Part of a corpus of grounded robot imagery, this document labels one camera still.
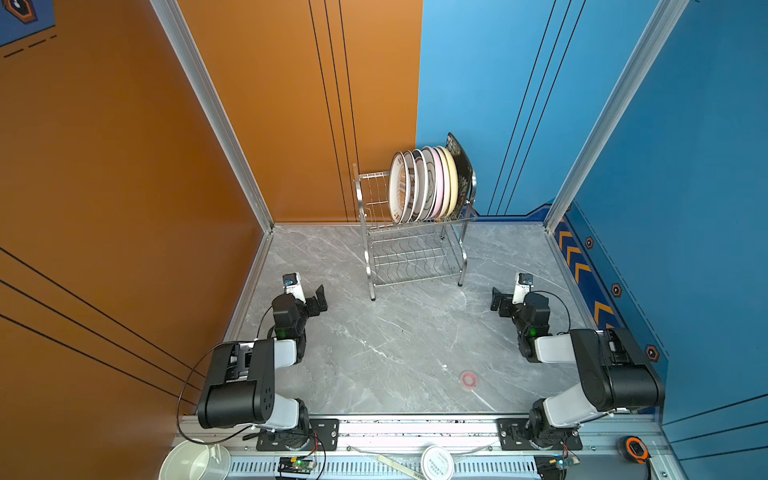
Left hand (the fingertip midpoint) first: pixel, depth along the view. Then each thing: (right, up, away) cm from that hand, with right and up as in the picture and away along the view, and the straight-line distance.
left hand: (308, 285), depth 92 cm
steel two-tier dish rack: (+28, +10, +13) cm, 33 cm away
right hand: (+63, -1, +2) cm, 63 cm away
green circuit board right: (+65, -41, -21) cm, 80 cm away
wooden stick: (+31, -41, -24) cm, 56 cm away
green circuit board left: (+3, -41, -21) cm, 46 cm away
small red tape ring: (+48, -25, -10) cm, 55 cm away
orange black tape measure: (+82, -35, -24) cm, 92 cm away
